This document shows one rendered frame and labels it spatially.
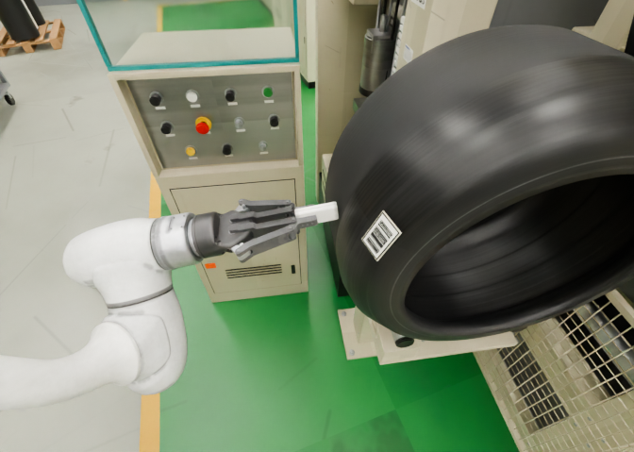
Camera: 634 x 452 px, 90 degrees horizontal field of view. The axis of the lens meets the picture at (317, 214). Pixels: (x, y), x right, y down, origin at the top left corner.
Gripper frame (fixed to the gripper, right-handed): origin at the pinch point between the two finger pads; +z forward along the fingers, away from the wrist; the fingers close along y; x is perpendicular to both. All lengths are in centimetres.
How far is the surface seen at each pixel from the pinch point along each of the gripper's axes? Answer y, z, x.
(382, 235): -10.8, 8.1, -4.7
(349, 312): 44, 6, 126
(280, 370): 20, -32, 121
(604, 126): -11.3, 31.9, -16.2
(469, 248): 12, 39, 37
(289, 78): 65, -1, 3
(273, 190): 60, -16, 43
